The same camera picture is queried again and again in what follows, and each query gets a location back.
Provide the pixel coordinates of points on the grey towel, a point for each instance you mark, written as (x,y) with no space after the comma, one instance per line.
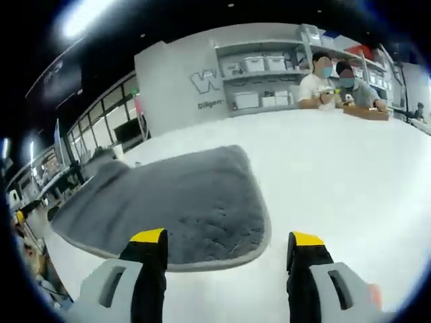
(175,208)

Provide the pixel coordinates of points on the white desk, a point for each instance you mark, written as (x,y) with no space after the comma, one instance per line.
(55,183)

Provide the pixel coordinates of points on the standing display screen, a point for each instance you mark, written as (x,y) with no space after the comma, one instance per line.
(60,138)

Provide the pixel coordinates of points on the black monitor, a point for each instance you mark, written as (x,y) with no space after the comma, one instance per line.
(127,129)

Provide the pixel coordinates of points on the large overhead dark screen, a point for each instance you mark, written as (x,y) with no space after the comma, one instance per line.
(59,75)

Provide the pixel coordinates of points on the pink standing banner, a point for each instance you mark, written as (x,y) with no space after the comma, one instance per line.
(140,117)

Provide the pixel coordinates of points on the wooden box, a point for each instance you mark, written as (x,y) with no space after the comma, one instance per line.
(367,114)

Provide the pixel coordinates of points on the black tripod stand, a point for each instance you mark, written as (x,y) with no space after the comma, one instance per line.
(402,87)

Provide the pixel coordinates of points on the grey shelving unit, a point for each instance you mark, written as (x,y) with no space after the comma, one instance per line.
(256,80)

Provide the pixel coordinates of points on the group of white storage boxes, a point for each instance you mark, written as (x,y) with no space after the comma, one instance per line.
(262,64)

